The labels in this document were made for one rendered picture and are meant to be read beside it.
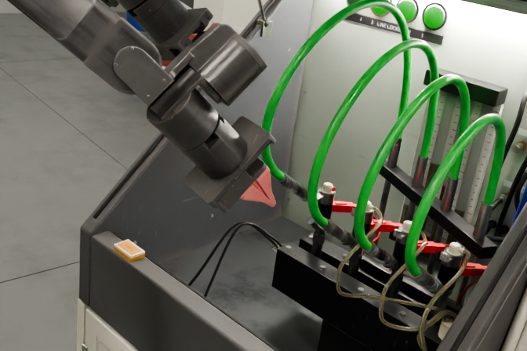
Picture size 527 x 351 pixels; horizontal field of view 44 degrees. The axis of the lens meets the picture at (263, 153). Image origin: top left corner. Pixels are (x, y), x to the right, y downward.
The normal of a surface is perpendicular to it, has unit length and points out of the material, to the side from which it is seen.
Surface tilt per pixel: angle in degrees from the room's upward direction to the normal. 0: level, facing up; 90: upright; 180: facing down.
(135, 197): 90
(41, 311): 0
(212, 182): 46
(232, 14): 90
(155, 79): 77
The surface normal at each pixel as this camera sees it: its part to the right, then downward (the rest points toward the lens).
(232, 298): 0.12, -0.92
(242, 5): 0.42, 0.39
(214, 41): 0.26, 0.18
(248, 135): -0.52, -0.56
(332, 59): -0.69, 0.19
